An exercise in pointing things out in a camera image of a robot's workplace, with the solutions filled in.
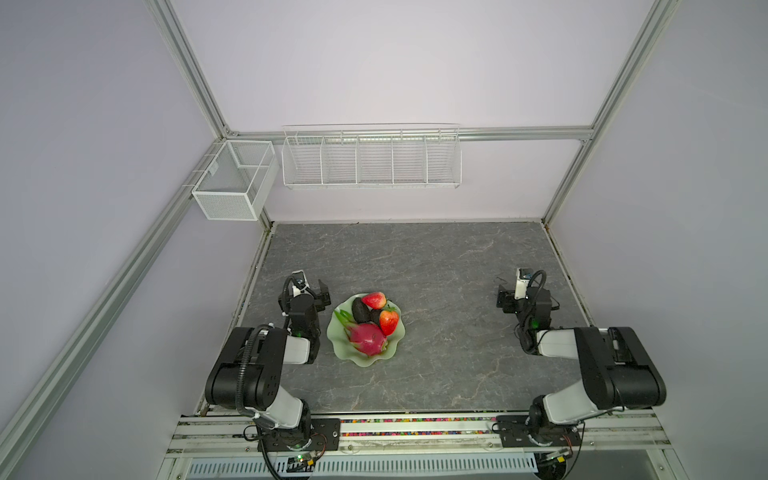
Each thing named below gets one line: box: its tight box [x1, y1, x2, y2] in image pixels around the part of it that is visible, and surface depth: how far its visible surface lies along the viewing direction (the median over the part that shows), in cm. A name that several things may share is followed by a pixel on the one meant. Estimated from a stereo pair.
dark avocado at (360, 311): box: [352, 297, 371, 323], surface depth 91 cm
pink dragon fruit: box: [334, 309, 388, 356], surface depth 85 cm
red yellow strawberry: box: [361, 292, 387, 310], surface depth 90 cm
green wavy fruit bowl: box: [327, 294, 406, 368], surface depth 88 cm
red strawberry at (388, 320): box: [379, 306, 399, 336], surface depth 87 cm
